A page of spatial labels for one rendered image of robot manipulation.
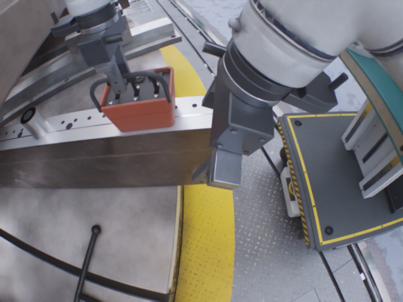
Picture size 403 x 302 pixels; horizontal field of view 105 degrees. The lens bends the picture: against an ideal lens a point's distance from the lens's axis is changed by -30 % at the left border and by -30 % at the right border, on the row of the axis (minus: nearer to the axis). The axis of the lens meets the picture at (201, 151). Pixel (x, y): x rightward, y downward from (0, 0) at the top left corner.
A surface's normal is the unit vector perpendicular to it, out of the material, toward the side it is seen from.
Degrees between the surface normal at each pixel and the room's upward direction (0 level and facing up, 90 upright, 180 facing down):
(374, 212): 0
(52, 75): 71
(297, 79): 101
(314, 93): 24
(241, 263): 0
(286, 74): 95
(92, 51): 90
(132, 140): 90
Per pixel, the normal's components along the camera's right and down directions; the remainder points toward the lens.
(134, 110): 0.07, 0.90
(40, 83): 0.36, 0.54
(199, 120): -0.08, -0.53
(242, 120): 0.31, -0.37
